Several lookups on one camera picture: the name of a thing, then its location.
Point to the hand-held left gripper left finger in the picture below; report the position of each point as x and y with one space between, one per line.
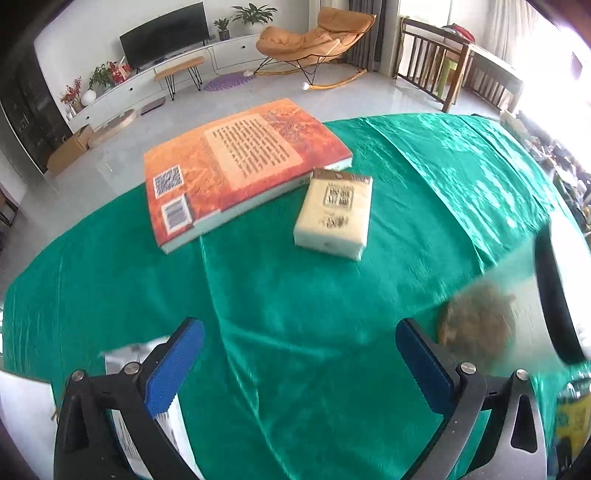
175 364

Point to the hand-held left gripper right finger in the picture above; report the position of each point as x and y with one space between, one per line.
422 364

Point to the cream tissue pack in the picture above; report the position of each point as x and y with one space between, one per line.
332 217

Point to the silver printed packet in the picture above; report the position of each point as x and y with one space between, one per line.
173 429

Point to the clear container with black lid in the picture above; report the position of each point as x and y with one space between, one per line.
508 286

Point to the green tablecloth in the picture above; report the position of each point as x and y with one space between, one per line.
300 300

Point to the yellow box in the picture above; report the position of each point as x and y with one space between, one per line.
572 415

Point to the white board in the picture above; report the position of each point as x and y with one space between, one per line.
23 410

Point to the orange book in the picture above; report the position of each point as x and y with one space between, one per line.
221 161

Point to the cardboard box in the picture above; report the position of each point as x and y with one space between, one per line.
69 150

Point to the round wooden board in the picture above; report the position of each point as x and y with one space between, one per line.
113 127

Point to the dark grey mat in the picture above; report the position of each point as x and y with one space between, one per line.
153 106

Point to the white round vase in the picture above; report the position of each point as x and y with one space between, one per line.
88 97

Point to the dark display cabinet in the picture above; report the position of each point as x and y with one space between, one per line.
32 120

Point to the purple rug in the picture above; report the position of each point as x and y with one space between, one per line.
224 82

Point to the red flower arrangement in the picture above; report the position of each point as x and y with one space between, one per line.
71 94

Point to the green plastic stool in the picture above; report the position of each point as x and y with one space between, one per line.
448 71

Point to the dark wooden chair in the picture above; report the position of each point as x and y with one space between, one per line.
455 69

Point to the wooden stool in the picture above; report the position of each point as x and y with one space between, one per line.
178 67

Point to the bushy green potted plant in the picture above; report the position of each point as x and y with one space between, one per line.
100 76

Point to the red gift bag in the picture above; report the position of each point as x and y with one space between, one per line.
120 71

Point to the wooden table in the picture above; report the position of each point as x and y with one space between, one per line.
494 62

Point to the white television cabinet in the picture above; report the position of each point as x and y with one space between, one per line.
231 53

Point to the black television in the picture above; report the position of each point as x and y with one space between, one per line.
161 34

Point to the grey curtain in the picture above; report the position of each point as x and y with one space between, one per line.
367 32

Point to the small potted plant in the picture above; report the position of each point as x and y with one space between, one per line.
223 27

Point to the orange lounge chair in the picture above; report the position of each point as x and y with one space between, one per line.
318 39

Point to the large leafy potted plant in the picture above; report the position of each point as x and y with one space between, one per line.
254 14

